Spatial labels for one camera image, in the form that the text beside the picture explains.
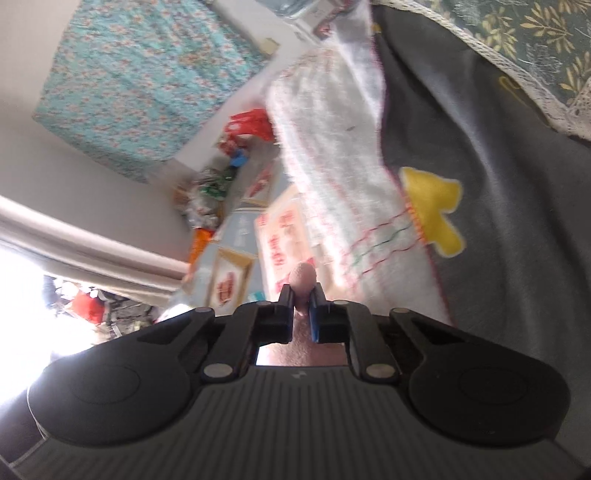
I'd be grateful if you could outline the gold framed gift box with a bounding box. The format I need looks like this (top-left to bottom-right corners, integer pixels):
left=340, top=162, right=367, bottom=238
left=203, top=247, right=257, bottom=315

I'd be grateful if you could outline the red plastic bag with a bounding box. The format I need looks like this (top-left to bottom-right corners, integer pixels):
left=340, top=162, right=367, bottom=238
left=219, top=109, right=275, bottom=158

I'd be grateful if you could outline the teal floral cloth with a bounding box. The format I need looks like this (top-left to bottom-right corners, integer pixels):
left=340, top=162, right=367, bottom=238
left=32, top=0, right=278, bottom=185

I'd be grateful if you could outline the grey blanket with yellow patch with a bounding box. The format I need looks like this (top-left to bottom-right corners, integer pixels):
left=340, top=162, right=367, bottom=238
left=369, top=4, right=591, bottom=462

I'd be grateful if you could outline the pile of colourful wrapped packets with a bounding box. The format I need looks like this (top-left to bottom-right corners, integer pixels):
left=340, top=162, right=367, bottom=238
left=173, top=164, right=238, bottom=229

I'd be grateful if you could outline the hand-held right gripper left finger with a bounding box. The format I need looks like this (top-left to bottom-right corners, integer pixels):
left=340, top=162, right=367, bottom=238
left=139, top=284, right=296, bottom=384

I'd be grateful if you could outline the red and white printed box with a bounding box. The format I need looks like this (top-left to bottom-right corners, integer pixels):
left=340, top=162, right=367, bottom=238
left=254, top=185, right=324, bottom=301

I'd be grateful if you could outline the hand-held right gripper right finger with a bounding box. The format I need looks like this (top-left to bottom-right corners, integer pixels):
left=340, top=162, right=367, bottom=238
left=308, top=284, right=462, bottom=384

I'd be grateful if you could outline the white towel with coloured stitching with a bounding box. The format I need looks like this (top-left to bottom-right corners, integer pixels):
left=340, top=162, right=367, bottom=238
left=264, top=0, right=453, bottom=326

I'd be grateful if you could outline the red object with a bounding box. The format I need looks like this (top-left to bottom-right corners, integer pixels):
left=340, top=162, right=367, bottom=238
left=69, top=288, right=105, bottom=324

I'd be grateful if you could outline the green leaf print cloth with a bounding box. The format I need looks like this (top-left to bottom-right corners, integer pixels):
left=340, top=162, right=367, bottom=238
left=374, top=0, right=591, bottom=139

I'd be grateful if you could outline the pink plush toy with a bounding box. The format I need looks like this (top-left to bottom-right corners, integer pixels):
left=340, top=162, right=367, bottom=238
left=257, top=262, right=348, bottom=367

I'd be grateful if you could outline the light blue gift box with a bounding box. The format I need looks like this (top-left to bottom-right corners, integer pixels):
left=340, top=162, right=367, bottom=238
left=217, top=208, right=269, bottom=259

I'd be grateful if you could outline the orange packet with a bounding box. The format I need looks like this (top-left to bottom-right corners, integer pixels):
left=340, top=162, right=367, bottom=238
left=187, top=228, right=218, bottom=278

